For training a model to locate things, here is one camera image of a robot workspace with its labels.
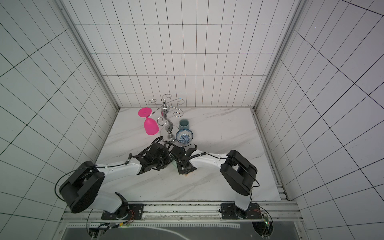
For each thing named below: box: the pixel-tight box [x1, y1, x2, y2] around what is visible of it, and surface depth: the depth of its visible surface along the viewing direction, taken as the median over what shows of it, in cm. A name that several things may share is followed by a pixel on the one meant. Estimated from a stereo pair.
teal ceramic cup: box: [179, 119, 190, 130], surface depth 105 cm
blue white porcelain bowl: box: [175, 128, 194, 144], surface depth 102 cm
